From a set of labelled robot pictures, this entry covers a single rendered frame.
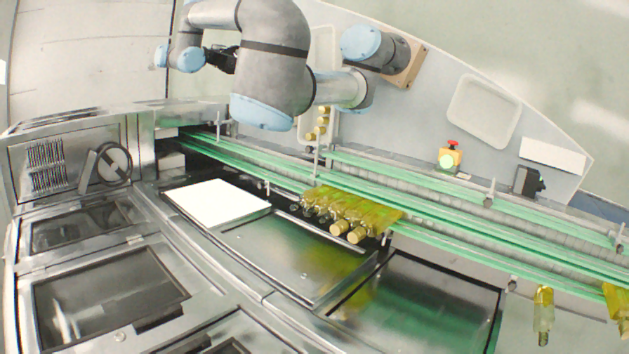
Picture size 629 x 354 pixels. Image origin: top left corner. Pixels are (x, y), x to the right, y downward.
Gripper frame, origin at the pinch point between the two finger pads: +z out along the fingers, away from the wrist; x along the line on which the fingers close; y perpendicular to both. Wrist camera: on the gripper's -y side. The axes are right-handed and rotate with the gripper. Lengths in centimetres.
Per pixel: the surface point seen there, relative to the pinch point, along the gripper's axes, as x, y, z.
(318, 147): 18.6, -32.9, 12.6
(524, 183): -9, -96, 26
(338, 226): 23, -60, -7
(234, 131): 46, 25, 23
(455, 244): 18, -89, 18
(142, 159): 65, 41, -23
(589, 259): -7, -129, 18
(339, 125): 14.4, -26.5, 31.1
